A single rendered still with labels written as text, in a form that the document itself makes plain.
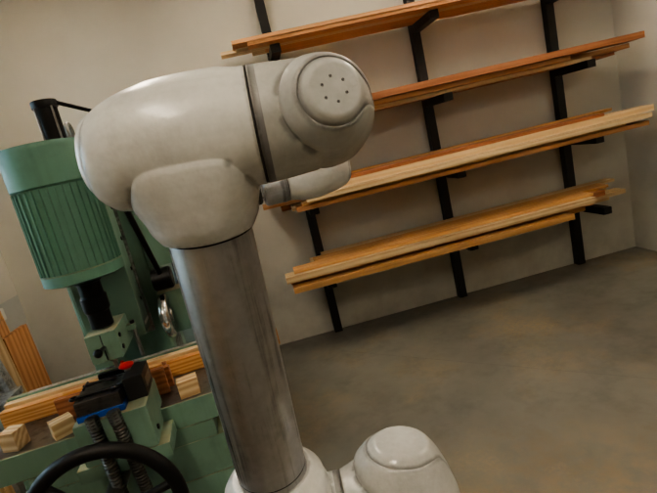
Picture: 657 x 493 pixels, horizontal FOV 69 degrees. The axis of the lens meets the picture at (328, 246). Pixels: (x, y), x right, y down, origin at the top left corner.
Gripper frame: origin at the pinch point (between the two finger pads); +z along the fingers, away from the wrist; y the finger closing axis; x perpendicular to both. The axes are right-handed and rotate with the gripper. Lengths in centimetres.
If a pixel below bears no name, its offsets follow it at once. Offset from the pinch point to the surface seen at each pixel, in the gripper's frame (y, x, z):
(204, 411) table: -35.1, -28.1, 4.3
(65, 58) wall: 243, -96, 60
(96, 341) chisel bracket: -13.8, -22.0, 24.3
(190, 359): -19.1, -33.6, 6.3
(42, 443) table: -32, -27, 38
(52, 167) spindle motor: 10.8, 9.0, 20.2
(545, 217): 79, -176, -219
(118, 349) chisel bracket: -16.0, -24.4, 20.2
